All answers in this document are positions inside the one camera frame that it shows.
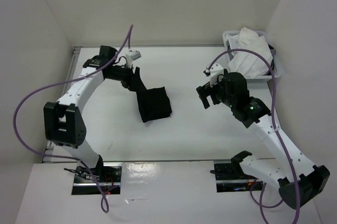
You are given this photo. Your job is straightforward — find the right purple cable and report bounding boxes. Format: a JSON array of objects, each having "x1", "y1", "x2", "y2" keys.
[{"x1": 206, "y1": 49, "x2": 302, "y2": 224}]

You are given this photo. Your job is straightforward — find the black skirt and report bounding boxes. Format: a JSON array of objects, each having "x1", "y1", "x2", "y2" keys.
[{"x1": 130, "y1": 67, "x2": 172, "y2": 123}]

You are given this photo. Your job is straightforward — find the purple cable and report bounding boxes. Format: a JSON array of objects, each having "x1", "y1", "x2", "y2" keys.
[
  {"x1": 206, "y1": 49, "x2": 302, "y2": 224},
  {"x1": 13, "y1": 24, "x2": 134, "y2": 213}
]

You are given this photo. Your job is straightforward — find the white plastic laundry basket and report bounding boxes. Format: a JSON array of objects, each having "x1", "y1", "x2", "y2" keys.
[{"x1": 222, "y1": 30, "x2": 282, "y2": 82}]

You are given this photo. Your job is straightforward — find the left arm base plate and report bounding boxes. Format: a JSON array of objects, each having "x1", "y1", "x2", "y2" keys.
[{"x1": 64, "y1": 164, "x2": 122, "y2": 195}]

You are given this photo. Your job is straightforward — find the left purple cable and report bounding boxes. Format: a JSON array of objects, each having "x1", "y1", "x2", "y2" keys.
[{"x1": 13, "y1": 24, "x2": 134, "y2": 213}]

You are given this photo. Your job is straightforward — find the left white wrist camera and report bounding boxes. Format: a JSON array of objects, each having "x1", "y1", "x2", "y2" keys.
[{"x1": 125, "y1": 50, "x2": 141, "y2": 68}]

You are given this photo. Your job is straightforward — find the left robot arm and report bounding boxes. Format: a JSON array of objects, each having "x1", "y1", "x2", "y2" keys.
[{"x1": 43, "y1": 46, "x2": 144, "y2": 182}]

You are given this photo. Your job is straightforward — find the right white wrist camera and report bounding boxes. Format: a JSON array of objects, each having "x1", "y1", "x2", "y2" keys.
[{"x1": 203, "y1": 62, "x2": 224, "y2": 87}]

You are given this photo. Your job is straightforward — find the white skirt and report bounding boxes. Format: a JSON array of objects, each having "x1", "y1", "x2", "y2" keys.
[{"x1": 225, "y1": 27, "x2": 273, "y2": 79}]

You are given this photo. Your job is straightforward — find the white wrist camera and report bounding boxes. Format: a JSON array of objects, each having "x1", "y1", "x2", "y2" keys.
[
  {"x1": 203, "y1": 62, "x2": 224, "y2": 87},
  {"x1": 125, "y1": 50, "x2": 141, "y2": 68}
]

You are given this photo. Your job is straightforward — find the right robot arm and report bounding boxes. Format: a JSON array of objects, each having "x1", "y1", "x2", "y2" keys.
[{"x1": 196, "y1": 69, "x2": 330, "y2": 209}]

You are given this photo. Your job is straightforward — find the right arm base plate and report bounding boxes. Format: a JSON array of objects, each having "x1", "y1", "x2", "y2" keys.
[{"x1": 210, "y1": 160, "x2": 263, "y2": 192}]

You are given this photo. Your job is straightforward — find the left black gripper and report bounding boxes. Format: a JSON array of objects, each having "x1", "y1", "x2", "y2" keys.
[{"x1": 106, "y1": 62, "x2": 147, "y2": 93}]

